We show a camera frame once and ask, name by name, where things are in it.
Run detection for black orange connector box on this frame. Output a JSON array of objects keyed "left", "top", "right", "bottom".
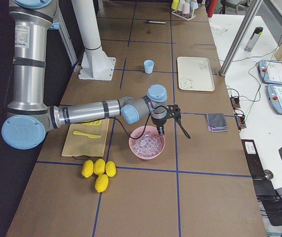
[
  {"left": 230, "top": 96, "right": 241, "bottom": 110},
  {"left": 235, "top": 114, "right": 246, "bottom": 130}
]

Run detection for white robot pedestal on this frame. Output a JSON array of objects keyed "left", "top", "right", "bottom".
[{"left": 72, "top": 0, "right": 116, "bottom": 81}]

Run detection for yellow-green upside-down cup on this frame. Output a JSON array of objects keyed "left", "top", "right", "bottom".
[{"left": 171, "top": 0, "right": 179, "bottom": 10}]

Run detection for white upside-down cup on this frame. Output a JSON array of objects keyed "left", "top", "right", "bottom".
[{"left": 177, "top": 0, "right": 185, "bottom": 11}]

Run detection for pile of clear ice cubes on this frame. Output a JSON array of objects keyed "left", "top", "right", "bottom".
[{"left": 132, "top": 133, "right": 163, "bottom": 158}]

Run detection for wooden cutting board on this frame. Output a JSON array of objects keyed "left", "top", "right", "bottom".
[{"left": 62, "top": 119, "right": 109, "bottom": 158}]

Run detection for yellow lemon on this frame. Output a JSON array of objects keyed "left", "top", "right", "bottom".
[
  {"left": 94, "top": 174, "right": 109, "bottom": 193},
  {"left": 81, "top": 160, "right": 94, "bottom": 178},
  {"left": 105, "top": 161, "right": 117, "bottom": 177},
  {"left": 93, "top": 158, "right": 106, "bottom": 176}
]

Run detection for aluminium frame post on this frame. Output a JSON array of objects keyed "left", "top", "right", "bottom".
[{"left": 219, "top": 0, "right": 263, "bottom": 77}]

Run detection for pink upside-down cup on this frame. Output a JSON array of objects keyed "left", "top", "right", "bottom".
[{"left": 182, "top": 2, "right": 190, "bottom": 14}]

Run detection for steel muddler black tip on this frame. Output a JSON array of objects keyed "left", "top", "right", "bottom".
[{"left": 145, "top": 20, "right": 166, "bottom": 25}]

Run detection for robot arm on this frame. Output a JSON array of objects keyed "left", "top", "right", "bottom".
[{"left": 1, "top": 0, "right": 181, "bottom": 150}]

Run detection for yellow plastic knife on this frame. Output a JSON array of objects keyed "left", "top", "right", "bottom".
[{"left": 73, "top": 130, "right": 101, "bottom": 139}]

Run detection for cream bear tray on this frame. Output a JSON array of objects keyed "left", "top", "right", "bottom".
[{"left": 177, "top": 57, "right": 215, "bottom": 92}]

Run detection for blue upside-down cup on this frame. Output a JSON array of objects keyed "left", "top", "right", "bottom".
[{"left": 190, "top": 0, "right": 199, "bottom": 10}]

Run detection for grey folded cloth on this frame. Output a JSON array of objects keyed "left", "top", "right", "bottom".
[{"left": 206, "top": 113, "right": 228, "bottom": 132}]

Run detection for lemon slices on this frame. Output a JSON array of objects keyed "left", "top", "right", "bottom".
[{"left": 81, "top": 120, "right": 101, "bottom": 126}]

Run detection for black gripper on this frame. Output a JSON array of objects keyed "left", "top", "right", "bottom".
[{"left": 151, "top": 104, "right": 181, "bottom": 135}]

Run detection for white cup rack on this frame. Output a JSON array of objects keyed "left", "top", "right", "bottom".
[{"left": 171, "top": 10, "right": 196, "bottom": 21}]

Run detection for clear water bottle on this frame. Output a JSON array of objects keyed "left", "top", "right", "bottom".
[{"left": 244, "top": 27, "right": 263, "bottom": 52}]

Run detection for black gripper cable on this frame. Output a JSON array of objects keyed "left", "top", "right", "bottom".
[{"left": 113, "top": 105, "right": 191, "bottom": 140}]

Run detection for teach pendant upper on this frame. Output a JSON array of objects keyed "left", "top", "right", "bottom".
[{"left": 258, "top": 60, "right": 282, "bottom": 85}]

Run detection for light blue plastic cup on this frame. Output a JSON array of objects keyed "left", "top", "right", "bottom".
[{"left": 143, "top": 60, "right": 154, "bottom": 74}]

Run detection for pink bowl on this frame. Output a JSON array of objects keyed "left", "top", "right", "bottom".
[{"left": 129, "top": 125, "right": 165, "bottom": 160}]

